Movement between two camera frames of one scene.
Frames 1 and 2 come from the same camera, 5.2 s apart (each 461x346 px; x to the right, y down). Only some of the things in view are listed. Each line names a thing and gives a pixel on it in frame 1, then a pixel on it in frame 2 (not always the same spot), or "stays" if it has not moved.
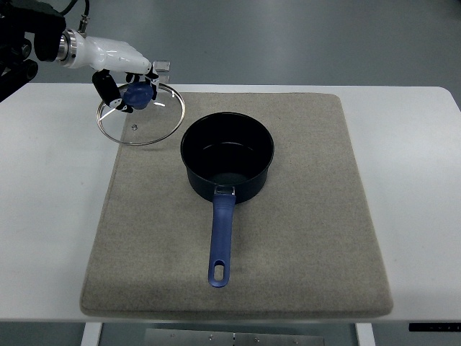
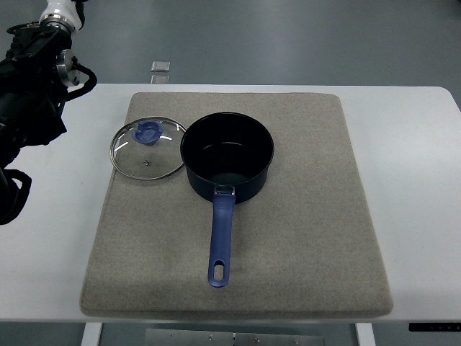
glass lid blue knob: x=150 y=121 → x=148 y=148
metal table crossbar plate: x=233 y=337 stays
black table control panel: x=435 y=327 stays
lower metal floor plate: x=164 y=78 stays
